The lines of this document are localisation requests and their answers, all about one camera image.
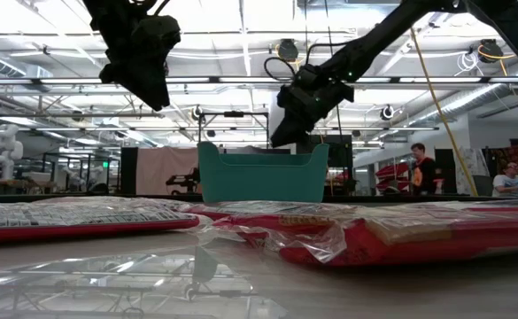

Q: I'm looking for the black ceiling cable reel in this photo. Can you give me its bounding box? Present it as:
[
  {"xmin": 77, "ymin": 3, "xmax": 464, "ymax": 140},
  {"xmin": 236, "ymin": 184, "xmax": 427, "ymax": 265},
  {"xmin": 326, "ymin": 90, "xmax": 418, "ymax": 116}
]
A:
[
  {"xmin": 277, "ymin": 38, "xmax": 300, "ymax": 64},
  {"xmin": 477, "ymin": 38, "xmax": 506, "ymax": 64}
]

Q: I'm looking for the white humanoid robot figure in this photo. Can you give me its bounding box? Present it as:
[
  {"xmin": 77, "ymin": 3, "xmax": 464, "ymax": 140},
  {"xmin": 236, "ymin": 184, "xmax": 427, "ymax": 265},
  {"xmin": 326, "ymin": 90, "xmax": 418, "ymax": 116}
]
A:
[{"xmin": 0, "ymin": 123, "xmax": 24, "ymax": 182}]

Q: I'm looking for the teal plastic basket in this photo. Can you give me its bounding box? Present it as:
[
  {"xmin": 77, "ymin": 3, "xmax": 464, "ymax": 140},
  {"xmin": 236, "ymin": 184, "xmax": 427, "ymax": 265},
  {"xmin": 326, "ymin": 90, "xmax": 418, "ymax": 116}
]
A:
[{"xmin": 197, "ymin": 141, "xmax": 330, "ymax": 204}]

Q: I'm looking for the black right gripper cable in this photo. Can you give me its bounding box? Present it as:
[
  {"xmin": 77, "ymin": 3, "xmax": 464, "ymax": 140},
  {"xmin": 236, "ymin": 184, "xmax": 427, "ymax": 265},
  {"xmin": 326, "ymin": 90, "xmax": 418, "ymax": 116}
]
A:
[{"xmin": 264, "ymin": 42, "xmax": 352, "ymax": 83}]

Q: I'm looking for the black gantry frame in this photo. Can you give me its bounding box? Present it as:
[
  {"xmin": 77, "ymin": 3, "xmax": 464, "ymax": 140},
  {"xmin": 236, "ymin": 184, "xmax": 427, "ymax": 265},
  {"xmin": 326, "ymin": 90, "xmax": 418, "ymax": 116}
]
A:
[{"xmin": 197, "ymin": 111, "xmax": 270, "ymax": 150}]

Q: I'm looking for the white pillar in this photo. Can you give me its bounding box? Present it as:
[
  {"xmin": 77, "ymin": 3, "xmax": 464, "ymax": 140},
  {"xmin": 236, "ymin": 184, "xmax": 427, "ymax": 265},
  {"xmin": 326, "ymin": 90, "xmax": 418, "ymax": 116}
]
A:
[{"xmin": 269, "ymin": 90, "xmax": 304, "ymax": 154}]

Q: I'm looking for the person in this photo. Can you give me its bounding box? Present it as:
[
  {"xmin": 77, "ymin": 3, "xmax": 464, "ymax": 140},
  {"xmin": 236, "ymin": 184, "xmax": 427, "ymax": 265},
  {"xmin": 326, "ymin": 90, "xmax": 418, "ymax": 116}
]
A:
[
  {"xmin": 491, "ymin": 161, "xmax": 518, "ymax": 198},
  {"xmin": 407, "ymin": 142, "xmax": 440, "ymax": 196}
]

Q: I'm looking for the silver ceiling duct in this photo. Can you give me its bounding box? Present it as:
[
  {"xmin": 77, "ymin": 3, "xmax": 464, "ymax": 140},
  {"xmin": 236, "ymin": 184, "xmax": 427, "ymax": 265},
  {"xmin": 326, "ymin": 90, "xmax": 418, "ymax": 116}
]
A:
[{"xmin": 417, "ymin": 66, "xmax": 518, "ymax": 129}]

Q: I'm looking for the white patterned cloth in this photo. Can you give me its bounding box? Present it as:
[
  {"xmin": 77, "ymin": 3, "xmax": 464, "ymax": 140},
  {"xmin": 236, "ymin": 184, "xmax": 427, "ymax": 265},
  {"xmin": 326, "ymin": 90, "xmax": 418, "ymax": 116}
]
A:
[{"xmin": 455, "ymin": 147, "xmax": 490, "ymax": 196}]

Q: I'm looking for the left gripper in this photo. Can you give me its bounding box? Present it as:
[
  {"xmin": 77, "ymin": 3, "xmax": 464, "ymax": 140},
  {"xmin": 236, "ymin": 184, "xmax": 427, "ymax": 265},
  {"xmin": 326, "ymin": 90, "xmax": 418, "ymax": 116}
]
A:
[{"xmin": 98, "ymin": 16, "xmax": 182, "ymax": 112}]

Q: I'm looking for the yellow hanging cable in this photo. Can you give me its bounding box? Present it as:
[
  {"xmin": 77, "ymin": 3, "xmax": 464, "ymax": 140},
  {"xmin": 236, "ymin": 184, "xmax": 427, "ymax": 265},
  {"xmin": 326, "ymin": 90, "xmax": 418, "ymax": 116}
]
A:
[{"xmin": 410, "ymin": 27, "xmax": 479, "ymax": 197}]

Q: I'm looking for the black upright panel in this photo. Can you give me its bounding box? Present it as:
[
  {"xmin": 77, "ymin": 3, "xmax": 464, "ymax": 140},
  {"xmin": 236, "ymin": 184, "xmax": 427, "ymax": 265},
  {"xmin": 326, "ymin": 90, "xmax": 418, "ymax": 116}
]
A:
[{"xmin": 120, "ymin": 146, "xmax": 139, "ymax": 195}]

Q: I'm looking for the black table frame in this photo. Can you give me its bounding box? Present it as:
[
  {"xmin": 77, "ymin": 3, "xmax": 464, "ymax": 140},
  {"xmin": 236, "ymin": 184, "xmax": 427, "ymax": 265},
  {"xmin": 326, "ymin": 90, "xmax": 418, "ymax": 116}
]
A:
[{"xmin": 0, "ymin": 193, "xmax": 518, "ymax": 204}]

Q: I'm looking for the pink curtain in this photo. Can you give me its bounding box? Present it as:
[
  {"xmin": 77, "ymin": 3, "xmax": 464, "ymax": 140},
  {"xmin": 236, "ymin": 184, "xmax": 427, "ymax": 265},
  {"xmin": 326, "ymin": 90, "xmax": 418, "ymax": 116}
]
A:
[{"xmin": 135, "ymin": 146, "xmax": 200, "ymax": 196}]

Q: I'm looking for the red popcorn bag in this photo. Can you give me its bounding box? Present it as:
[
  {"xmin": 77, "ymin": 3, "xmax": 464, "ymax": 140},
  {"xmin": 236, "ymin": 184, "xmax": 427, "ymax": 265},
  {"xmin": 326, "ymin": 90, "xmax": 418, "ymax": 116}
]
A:
[
  {"xmin": 0, "ymin": 197, "xmax": 200, "ymax": 245},
  {"xmin": 439, "ymin": 198, "xmax": 518, "ymax": 213},
  {"xmin": 196, "ymin": 207, "xmax": 518, "ymax": 268},
  {"xmin": 346, "ymin": 198, "xmax": 468, "ymax": 214},
  {"xmin": 187, "ymin": 198, "xmax": 357, "ymax": 219}
]

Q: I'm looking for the thin black hanging cable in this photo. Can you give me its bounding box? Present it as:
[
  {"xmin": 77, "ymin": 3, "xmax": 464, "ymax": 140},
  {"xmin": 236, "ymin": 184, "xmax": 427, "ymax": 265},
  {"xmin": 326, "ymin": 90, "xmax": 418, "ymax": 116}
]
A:
[{"xmin": 304, "ymin": 0, "xmax": 312, "ymax": 67}]

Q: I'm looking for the black overhead light bar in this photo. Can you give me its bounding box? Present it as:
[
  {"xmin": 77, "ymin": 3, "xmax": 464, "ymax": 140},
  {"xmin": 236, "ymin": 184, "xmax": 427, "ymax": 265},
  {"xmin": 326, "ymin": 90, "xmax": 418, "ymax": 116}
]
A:
[{"xmin": 0, "ymin": 76, "xmax": 518, "ymax": 85}]

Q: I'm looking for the black monitor screen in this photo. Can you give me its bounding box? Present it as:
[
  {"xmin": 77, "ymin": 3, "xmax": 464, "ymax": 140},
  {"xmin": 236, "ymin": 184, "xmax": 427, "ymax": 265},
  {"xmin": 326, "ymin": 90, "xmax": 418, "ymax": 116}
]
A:
[{"xmin": 296, "ymin": 134, "xmax": 354, "ymax": 196}]

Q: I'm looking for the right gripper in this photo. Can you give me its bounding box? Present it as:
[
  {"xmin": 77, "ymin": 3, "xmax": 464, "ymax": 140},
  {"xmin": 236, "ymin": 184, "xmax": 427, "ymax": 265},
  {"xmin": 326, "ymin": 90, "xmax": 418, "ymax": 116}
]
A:
[{"xmin": 270, "ymin": 64, "xmax": 355, "ymax": 149}]

